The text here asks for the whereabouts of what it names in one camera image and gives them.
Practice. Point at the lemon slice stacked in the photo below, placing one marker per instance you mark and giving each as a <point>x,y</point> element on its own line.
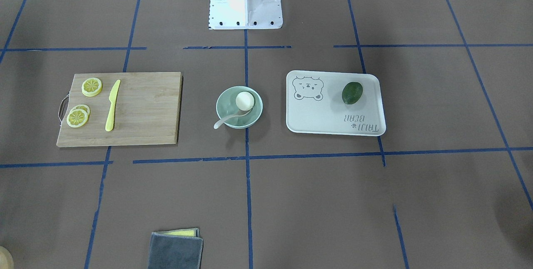
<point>83,107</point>
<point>77,118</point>

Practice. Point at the lemon slice bottom stacked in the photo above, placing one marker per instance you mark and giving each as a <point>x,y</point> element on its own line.
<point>83,107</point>

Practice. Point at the lemon slice single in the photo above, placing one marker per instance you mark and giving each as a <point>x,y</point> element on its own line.
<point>91,87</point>

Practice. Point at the yellow plastic knife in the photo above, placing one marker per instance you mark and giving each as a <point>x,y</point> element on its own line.
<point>110,121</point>

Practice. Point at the light green bowl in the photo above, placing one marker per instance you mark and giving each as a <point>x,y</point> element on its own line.
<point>226,105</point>

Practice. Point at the grey folded cloth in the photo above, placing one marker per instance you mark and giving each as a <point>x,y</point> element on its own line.
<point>174,251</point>

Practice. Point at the green avocado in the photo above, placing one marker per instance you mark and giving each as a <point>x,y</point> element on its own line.
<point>351,93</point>

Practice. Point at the beige ceramic spoon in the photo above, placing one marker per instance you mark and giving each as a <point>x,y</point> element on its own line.
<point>223,120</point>

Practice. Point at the cream bear tray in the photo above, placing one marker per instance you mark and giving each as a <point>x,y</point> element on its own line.
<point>314,104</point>

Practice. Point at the bamboo cutting board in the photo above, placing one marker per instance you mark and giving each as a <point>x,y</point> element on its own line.
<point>147,110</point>

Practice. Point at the lemon slice top stacked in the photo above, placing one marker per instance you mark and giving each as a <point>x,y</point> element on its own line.
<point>77,118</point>

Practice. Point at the yellow sponge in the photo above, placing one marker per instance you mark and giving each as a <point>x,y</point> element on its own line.
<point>194,232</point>

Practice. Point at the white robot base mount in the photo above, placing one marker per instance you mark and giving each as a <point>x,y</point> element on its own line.
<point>245,14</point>

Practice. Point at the white steamed bun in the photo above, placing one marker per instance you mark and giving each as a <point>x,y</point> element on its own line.
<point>245,101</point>

